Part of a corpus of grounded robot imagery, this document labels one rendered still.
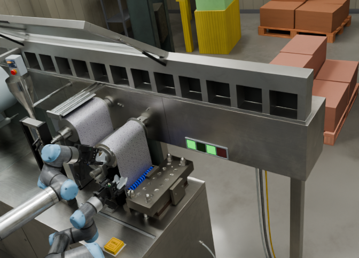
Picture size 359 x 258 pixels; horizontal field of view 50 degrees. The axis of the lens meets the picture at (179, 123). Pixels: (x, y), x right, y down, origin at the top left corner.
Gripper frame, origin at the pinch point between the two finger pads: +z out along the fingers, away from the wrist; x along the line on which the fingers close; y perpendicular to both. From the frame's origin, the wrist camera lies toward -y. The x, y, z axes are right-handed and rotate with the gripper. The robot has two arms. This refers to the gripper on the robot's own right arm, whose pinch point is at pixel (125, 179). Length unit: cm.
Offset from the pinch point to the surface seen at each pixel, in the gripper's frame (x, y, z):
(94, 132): 23.7, 18.6, 8.3
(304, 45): 2, -41, 289
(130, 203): -6.6, -8.1, -6.5
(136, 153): -0.3, 9.1, 12.1
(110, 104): 28.3, 24.3, 28.3
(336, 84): -40, -69, 261
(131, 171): -0.2, 1.7, 5.6
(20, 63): 58, 58, 2
